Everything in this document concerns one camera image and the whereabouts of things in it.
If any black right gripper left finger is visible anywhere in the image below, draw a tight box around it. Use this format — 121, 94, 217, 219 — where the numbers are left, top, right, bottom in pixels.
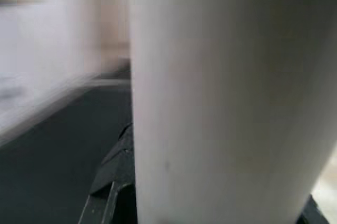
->
77, 123, 139, 224

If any white plastic table leg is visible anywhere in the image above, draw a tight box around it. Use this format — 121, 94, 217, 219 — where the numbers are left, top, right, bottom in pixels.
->
128, 0, 337, 224

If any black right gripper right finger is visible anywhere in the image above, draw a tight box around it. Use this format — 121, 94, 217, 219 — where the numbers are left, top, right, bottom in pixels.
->
296, 194, 331, 224

